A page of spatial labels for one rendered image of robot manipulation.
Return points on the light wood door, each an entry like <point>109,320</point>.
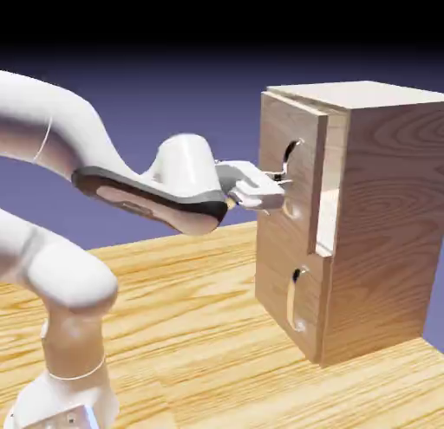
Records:
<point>277,297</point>
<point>298,228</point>

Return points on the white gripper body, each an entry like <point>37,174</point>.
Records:
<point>261,189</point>

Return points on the light wood cabinet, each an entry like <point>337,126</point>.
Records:
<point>381,224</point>

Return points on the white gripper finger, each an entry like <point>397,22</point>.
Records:
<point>272,175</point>
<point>287,182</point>

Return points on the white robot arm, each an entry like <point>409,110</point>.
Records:
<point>104,189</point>

